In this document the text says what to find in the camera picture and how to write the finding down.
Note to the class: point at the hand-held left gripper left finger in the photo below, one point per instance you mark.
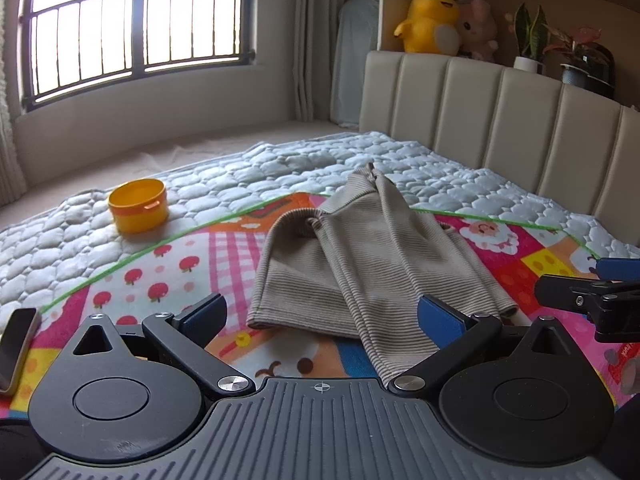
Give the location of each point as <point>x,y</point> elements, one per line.
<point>206,316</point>

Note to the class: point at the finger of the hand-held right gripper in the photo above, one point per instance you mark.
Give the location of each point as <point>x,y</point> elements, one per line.
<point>575,294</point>
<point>620,269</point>

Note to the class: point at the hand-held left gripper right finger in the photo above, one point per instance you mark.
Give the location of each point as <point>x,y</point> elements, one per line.
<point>440,321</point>

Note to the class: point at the beige striped clothes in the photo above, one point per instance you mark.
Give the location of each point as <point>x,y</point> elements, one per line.
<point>350,260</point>

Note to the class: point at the person's right hand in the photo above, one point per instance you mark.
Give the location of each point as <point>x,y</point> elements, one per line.
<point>631,377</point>

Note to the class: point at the colourful printed play mat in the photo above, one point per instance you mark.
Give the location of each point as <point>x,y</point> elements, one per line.
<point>175,260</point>

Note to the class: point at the yellow round container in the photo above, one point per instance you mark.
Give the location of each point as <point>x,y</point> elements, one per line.
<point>137,207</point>

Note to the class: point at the beige mattress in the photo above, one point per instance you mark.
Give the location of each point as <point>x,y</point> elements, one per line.
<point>150,150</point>

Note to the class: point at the white quilted mattress pad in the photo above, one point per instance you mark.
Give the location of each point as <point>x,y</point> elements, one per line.
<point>300,160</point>

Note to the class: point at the beige padded headboard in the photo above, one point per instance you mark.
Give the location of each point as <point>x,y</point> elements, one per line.
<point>500,120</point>

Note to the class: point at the smartphone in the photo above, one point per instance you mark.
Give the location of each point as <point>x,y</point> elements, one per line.
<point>17,345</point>

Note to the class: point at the red-leaf plant in black pot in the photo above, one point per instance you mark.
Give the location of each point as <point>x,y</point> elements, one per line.
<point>582,55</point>

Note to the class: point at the snake plant in white pot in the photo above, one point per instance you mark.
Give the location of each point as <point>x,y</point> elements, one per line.
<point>527,62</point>

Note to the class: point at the white textured curtain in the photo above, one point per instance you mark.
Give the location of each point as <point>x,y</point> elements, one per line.
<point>9,135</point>

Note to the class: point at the light blue fabric cover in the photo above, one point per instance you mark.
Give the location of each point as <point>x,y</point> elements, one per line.
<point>352,60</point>

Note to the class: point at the pink bunny plush toy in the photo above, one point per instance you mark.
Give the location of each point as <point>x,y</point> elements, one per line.
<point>477,30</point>

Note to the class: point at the beige curtain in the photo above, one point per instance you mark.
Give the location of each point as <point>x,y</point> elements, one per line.
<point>312,40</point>

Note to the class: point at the barred window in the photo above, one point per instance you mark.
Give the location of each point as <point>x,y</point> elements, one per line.
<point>140,25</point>

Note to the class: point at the yellow duck plush toy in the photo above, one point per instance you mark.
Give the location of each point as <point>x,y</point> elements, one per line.
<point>425,20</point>

